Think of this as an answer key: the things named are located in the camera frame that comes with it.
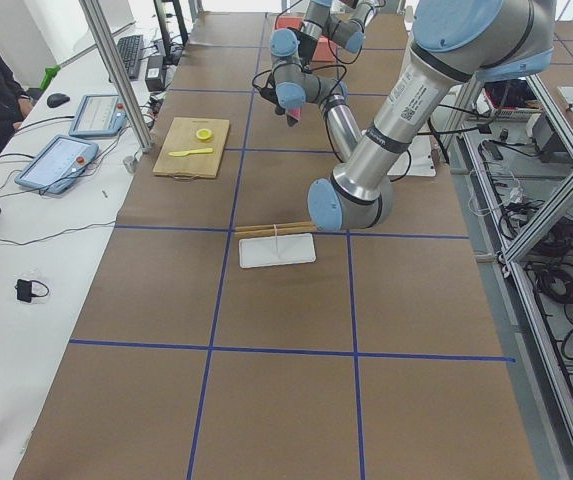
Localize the wooden rack rod outer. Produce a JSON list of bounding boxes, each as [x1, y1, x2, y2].
[[235, 221, 316, 233]]

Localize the wooden rack rod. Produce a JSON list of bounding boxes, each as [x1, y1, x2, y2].
[[234, 227, 315, 239], [235, 221, 316, 233]]

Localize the white rack tray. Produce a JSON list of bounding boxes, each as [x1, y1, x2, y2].
[[239, 233, 316, 269]]

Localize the wooden rack rod inner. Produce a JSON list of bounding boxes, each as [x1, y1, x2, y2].
[[234, 227, 315, 239]]

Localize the yellow plastic knife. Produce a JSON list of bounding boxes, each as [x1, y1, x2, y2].
[[168, 147, 214, 157]]

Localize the yellow lemon slices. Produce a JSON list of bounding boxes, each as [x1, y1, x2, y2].
[[195, 128, 213, 142]]

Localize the bamboo cutting board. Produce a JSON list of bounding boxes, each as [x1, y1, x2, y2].
[[153, 117, 230, 179]]

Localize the blue teach pendant far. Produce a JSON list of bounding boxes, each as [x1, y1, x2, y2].
[[69, 94, 126, 138]]

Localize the blue teach pendant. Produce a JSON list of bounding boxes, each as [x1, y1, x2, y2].
[[69, 94, 126, 138], [15, 135, 99, 194]]

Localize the blue teach pendant near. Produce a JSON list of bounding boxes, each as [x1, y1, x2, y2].
[[15, 135, 99, 194]]

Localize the black keyboard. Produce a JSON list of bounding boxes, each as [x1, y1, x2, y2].
[[116, 35, 144, 80]]

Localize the small black clip device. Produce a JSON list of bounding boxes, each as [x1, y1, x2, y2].
[[15, 279, 50, 303]]

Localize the black computer mouse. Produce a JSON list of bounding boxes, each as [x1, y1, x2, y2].
[[46, 93, 70, 108]]

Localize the aluminium frame post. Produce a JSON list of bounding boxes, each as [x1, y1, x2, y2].
[[79, 0, 153, 153]]

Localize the aluminium frame rail right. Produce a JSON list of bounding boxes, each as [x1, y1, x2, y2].
[[457, 66, 573, 479]]

